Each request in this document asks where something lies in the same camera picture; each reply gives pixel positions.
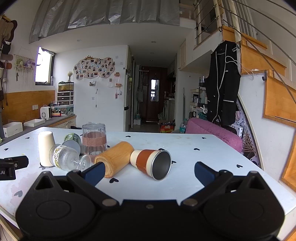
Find brown and white steel cup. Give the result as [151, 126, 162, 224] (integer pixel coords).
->
[130, 149, 172, 181]

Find green printed paper cup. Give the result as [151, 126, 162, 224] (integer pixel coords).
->
[63, 133, 82, 155]

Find white pegboard panel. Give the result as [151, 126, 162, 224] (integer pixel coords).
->
[233, 97, 262, 168]

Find colourful snack box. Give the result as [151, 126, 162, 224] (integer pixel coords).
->
[160, 121, 175, 133]

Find wooden staircase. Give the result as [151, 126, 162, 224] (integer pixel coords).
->
[221, 25, 296, 186]

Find flat white tray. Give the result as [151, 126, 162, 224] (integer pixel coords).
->
[23, 119, 46, 128]

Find cloud-shaped photo board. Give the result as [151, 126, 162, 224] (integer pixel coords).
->
[73, 55, 116, 80]

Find grey curtain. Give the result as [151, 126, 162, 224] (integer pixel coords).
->
[29, 0, 180, 44]

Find pink cushioned chair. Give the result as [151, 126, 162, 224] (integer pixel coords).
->
[185, 117, 243, 153]

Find wall rack with bags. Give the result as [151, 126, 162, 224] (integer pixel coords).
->
[0, 14, 18, 109]

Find shelf rack with bottles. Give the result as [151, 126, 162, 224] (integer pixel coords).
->
[190, 76, 209, 119]

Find washing machine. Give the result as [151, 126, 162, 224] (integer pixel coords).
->
[164, 98, 175, 121]

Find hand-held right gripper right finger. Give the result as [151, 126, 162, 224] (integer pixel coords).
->
[181, 161, 267, 208]

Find grey kitchen counter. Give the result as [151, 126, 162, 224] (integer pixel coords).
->
[0, 113, 77, 145]

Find hanging tote bags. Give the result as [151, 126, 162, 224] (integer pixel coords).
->
[136, 85, 145, 103]

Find dark wooden door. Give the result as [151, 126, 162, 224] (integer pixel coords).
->
[146, 68, 168, 122]

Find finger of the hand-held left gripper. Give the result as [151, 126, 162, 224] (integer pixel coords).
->
[0, 156, 29, 170]

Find white cardboard box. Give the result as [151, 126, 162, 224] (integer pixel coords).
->
[2, 122, 24, 138]

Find white paper cup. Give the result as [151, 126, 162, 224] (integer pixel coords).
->
[38, 131, 56, 168]

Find macrame wall organizer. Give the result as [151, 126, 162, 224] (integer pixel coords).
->
[13, 54, 36, 82]

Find black jacket white trim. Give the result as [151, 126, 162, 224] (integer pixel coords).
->
[206, 40, 241, 127]

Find small white appliance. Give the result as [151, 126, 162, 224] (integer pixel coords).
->
[40, 106, 52, 120]

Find bamboo cup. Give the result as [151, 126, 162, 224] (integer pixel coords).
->
[94, 141, 135, 179]

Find small fish tank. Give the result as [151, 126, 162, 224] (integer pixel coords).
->
[58, 81, 75, 92]

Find clear ribbed stemmed glass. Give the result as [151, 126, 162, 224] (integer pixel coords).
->
[49, 143, 93, 172]

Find clear glass tumbler brown band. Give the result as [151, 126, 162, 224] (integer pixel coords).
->
[82, 123, 108, 156]

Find window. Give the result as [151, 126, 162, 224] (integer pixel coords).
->
[35, 46, 56, 86]

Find metal stair railing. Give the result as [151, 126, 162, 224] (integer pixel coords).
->
[195, 0, 296, 105]

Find white drawer organizer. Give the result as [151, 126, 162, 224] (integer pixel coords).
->
[57, 91, 75, 107]

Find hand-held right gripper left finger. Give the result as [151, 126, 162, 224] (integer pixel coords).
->
[34, 162, 120, 210]

